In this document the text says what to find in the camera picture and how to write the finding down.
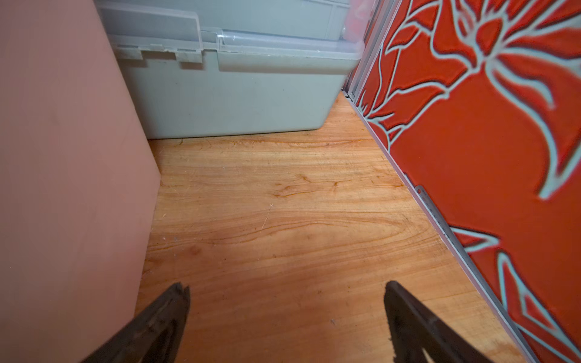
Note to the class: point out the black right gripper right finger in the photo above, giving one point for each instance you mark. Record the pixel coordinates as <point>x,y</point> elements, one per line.
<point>417,334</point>

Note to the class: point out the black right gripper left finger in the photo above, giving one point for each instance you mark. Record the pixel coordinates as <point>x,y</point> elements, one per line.
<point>154,335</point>

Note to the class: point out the white drawer cabinet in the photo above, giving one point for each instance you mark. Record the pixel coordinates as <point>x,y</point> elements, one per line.
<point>78,184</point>

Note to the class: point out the grey plastic storage box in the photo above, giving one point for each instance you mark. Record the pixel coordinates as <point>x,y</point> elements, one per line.
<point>225,68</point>

